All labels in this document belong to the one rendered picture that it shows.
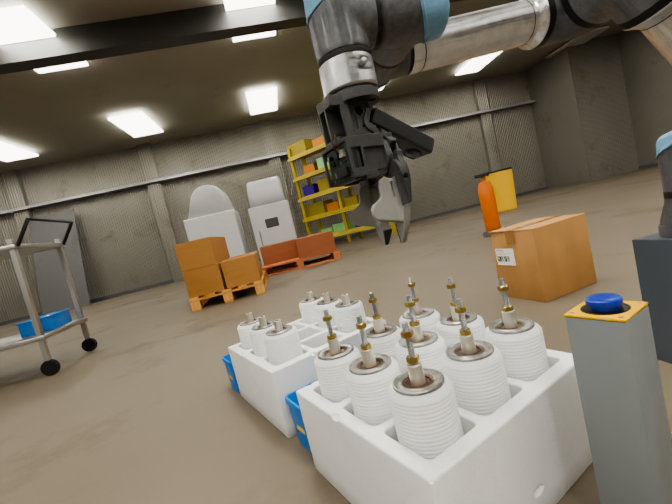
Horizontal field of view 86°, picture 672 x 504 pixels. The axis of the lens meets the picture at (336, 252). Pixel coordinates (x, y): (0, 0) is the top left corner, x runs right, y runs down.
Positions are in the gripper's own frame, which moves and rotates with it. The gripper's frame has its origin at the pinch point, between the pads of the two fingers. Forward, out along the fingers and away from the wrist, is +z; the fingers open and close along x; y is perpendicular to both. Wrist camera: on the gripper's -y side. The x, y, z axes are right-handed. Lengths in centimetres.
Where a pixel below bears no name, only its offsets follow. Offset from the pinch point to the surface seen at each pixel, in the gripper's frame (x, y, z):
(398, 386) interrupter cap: -0.8, 5.3, 21.6
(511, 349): 1.6, -17.0, 24.3
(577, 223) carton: -41, -124, 21
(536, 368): 3.7, -19.4, 28.1
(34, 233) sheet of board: -992, 222, -140
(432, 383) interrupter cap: 2.8, 2.0, 21.6
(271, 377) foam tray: -47, 12, 30
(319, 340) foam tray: -60, -9, 31
